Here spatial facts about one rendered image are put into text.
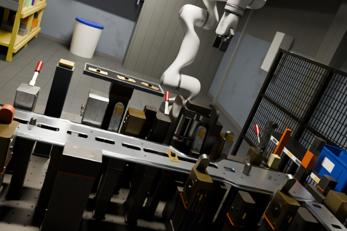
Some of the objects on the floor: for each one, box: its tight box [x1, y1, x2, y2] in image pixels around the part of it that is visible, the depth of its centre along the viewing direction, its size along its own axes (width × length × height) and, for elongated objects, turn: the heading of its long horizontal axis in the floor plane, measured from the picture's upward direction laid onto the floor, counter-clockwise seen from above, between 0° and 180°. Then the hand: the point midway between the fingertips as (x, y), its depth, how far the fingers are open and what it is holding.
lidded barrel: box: [70, 17, 104, 58], centre depth 659 cm, size 60×58×70 cm
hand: (219, 47), depth 139 cm, fingers open, 8 cm apart
